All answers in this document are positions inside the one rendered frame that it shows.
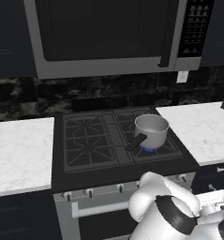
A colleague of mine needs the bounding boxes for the dark drawer front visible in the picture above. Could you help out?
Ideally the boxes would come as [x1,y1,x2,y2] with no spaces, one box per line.
[191,160,224,197]

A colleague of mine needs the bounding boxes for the blue burner flame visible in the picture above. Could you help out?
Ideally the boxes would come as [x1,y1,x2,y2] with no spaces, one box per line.
[139,144,163,154]

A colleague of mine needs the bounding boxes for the black microwave door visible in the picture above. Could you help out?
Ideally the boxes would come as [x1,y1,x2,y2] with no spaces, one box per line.
[34,0,181,63]

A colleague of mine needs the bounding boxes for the black microwave door handle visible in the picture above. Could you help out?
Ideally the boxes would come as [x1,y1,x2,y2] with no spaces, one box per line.
[157,0,181,68]

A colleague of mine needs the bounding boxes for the black oven door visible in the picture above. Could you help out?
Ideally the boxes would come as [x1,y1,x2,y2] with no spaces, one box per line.
[55,200,140,240]

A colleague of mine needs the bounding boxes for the black and steel stove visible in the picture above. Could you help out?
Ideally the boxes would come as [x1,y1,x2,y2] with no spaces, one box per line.
[51,106,201,240]

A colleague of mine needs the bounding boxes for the dark wall cupboard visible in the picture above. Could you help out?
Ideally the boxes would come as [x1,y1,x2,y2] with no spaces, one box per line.
[200,0,224,68]
[0,0,38,79]

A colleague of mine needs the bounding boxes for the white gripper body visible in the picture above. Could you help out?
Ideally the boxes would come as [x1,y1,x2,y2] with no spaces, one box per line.
[196,188,224,210]

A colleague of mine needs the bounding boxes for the silver pot with black handle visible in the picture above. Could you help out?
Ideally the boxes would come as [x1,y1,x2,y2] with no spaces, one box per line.
[126,113,171,152]

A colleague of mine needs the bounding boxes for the dark base cupboard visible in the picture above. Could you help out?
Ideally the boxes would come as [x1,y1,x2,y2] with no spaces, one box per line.
[0,188,63,240]

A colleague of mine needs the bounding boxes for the white oven door handle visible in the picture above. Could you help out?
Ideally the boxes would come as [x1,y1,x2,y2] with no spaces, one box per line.
[71,201,130,219]

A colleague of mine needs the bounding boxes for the steel microwave oven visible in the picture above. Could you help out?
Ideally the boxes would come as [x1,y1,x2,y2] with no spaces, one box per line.
[22,0,217,80]

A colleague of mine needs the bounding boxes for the white wall socket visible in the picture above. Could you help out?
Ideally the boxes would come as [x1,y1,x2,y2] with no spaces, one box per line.
[176,70,189,84]

